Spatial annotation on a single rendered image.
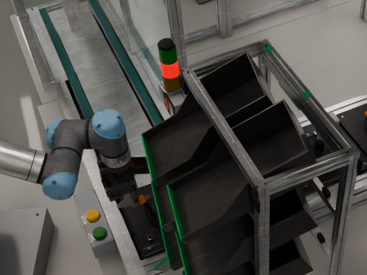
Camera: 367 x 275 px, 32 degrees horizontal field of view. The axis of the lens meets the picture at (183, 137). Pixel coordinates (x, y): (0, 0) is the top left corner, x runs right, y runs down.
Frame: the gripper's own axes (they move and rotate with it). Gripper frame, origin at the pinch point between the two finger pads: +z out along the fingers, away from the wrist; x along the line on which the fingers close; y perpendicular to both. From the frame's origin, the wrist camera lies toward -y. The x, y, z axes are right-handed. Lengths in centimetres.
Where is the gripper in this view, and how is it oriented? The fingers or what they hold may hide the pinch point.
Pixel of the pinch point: (135, 202)
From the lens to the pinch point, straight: 182.1
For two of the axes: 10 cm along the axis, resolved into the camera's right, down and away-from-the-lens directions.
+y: -9.2, 3.3, -1.9
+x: 3.7, 6.6, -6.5
